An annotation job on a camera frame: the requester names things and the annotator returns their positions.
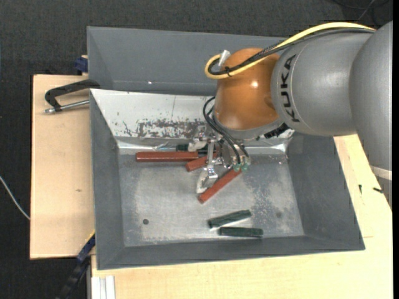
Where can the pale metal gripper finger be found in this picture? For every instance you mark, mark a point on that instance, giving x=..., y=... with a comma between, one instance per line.
x=201, y=184
x=212, y=172

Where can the red-brown flat block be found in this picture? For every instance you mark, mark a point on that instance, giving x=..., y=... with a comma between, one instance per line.
x=165, y=156
x=218, y=187
x=195, y=164

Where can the grey metal bin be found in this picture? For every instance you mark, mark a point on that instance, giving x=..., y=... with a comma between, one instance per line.
x=174, y=198

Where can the dark green flat block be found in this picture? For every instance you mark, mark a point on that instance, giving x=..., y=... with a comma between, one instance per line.
x=182, y=147
x=241, y=231
x=229, y=218

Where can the pale wood flat board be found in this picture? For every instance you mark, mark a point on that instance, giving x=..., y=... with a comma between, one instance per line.
x=60, y=173

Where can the black cylinder on white bracket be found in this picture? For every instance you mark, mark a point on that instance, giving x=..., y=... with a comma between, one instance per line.
x=282, y=131

